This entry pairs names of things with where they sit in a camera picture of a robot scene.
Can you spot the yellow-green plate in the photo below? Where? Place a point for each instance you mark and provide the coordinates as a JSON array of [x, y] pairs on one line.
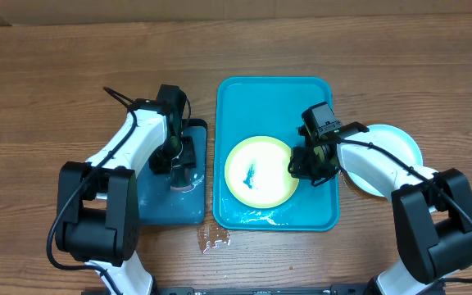
[[256, 172]]

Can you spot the light blue plate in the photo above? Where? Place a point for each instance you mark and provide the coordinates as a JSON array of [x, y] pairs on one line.
[[399, 143]]

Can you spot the teal plastic serving tray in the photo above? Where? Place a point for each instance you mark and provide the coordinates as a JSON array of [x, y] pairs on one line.
[[271, 106]]

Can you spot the green scrubbing sponge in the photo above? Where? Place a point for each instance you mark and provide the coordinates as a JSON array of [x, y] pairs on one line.
[[180, 180]]

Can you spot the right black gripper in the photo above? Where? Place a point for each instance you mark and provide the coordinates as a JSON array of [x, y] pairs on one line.
[[303, 170]]

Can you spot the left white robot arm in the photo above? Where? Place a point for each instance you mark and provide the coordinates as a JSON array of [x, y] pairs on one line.
[[97, 222]]

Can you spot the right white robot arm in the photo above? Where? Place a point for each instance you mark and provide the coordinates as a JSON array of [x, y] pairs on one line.
[[432, 211]]

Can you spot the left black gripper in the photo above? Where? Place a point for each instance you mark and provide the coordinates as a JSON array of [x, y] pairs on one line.
[[161, 165]]

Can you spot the black water tray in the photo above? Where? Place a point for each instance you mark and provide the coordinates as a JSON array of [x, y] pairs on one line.
[[159, 204]]

